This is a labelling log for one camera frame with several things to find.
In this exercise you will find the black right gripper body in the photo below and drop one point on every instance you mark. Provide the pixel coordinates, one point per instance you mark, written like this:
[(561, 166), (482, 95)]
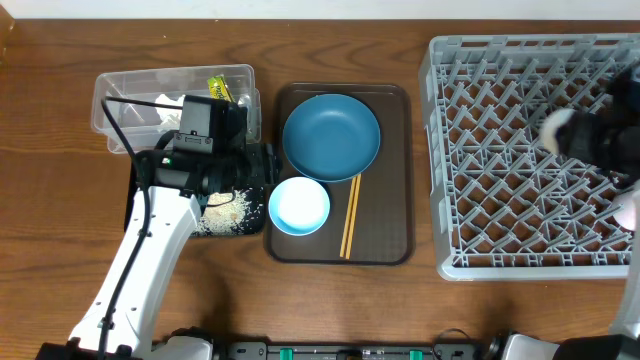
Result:
[(578, 138)]

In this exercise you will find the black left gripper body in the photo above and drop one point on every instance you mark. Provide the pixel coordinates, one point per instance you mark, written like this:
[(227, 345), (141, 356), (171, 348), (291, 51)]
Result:
[(235, 168)]

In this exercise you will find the white rice food waste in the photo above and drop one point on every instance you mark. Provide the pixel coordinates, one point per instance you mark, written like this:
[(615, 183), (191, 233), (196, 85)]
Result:
[(232, 214)]

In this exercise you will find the white cup green inside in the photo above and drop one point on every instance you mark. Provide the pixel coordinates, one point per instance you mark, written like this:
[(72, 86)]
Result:
[(551, 125)]

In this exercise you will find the green yellow snack wrapper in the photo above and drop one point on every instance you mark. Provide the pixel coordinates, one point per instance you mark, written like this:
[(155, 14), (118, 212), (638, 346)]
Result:
[(219, 89)]

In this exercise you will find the light blue bowl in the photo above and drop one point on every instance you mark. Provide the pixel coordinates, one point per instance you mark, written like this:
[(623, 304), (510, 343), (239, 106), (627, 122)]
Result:
[(299, 206)]

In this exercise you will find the white cup pink inside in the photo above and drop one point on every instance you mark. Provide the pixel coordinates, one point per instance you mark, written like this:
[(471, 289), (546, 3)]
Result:
[(625, 214)]

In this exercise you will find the dark blue plate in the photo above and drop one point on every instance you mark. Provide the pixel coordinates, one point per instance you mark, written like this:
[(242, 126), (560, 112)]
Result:
[(331, 137)]

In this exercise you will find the wooden chopstick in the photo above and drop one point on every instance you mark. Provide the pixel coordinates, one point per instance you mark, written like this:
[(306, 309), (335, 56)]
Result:
[(353, 214), (345, 234)]

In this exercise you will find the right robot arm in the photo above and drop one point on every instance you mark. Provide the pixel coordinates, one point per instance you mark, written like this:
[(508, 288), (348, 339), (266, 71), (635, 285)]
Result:
[(622, 341)]

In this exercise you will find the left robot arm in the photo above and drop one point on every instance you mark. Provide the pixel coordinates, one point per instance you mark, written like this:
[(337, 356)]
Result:
[(120, 322)]

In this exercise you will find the black food waste tray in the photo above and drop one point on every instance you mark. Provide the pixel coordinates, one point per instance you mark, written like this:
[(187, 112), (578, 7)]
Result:
[(173, 188)]

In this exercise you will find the grey dishwasher rack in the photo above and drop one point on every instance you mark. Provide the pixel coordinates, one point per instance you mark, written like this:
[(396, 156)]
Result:
[(503, 207)]

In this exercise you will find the crumpled white tissue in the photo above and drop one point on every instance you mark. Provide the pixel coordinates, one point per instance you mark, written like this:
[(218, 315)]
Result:
[(169, 110)]

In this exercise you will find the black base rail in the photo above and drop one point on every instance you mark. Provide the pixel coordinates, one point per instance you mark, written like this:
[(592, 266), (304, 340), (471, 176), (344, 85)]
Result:
[(264, 351)]

